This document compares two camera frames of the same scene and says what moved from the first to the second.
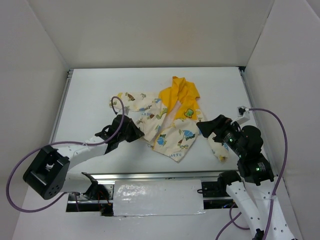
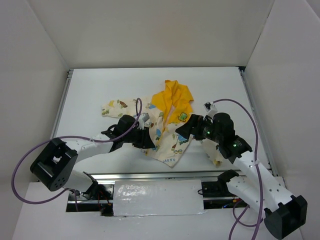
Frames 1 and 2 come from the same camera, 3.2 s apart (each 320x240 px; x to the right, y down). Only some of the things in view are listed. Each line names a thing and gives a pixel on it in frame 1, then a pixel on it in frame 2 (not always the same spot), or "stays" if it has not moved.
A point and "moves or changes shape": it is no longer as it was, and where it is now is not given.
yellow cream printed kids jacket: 168,123 moves or changes shape
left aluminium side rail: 69,76 stays
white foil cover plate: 158,198 stays
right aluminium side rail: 257,118 stays
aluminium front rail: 165,176 stays
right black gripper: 222,128 to 195,126
